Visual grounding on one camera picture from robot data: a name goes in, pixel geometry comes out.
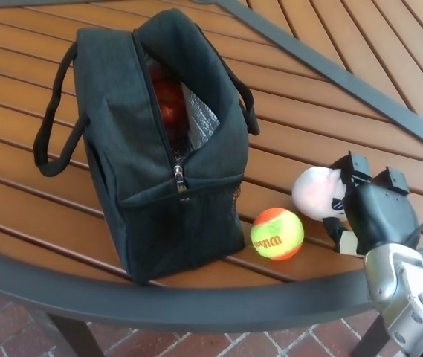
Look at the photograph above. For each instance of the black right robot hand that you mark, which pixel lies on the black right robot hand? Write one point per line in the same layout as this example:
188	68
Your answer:
378	215

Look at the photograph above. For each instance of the peach dumpling plush with sunglasses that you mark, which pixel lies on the peach dumpling plush with sunglasses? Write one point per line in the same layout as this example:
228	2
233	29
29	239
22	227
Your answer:
313	197

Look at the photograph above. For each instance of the yellow orange tennis ball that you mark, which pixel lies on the yellow orange tennis ball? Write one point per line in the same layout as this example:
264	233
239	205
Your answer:
276	234

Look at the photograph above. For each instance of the red apple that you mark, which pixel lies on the red apple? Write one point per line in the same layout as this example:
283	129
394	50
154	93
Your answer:
170	104

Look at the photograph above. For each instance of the black insulated lunch bag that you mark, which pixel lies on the black insulated lunch bag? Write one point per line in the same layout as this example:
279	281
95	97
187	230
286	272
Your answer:
122	148

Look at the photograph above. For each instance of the dark metal table leg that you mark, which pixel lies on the dark metal table leg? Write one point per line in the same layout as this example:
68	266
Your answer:
73	338
369	342

